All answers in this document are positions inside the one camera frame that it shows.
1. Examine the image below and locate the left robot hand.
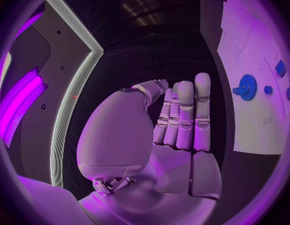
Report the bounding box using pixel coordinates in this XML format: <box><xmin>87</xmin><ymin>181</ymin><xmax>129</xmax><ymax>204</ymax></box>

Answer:
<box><xmin>76</xmin><ymin>72</ymin><xmax>223</xmax><ymax>225</ymax></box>

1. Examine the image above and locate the white task board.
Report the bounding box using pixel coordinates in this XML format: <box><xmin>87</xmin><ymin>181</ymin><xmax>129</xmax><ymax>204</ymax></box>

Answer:
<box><xmin>216</xmin><ymin>1</ymin><xmax>290</xmax><ymax>156</ymax></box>

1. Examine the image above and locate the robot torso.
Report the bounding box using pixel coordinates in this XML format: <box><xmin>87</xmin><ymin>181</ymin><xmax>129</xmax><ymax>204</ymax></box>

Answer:
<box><xmin>0</xmin><ymin>0</ymin><xmax>105</xmax><ymax>189</ymax></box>

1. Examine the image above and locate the glowing light bar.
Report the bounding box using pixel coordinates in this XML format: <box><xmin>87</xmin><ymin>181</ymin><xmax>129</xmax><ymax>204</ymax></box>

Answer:
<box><xmin>0</xmin><ymin>66</ymin><xmax>49</xmax><ymax>149</ymax></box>

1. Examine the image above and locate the blue gear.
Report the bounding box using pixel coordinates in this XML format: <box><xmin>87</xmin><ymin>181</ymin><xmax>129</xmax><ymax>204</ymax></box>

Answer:
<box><xmin>238</xmin><ymin>73</ymin><xmax>259</xmax><ymax>102</ymax></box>

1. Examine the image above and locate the blue block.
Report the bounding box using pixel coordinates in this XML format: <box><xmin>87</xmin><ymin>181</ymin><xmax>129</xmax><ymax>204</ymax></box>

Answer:
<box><xmin>275</xmin><ymin>59</ymin><xmax>287</xmax><ymax>78</ymax></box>

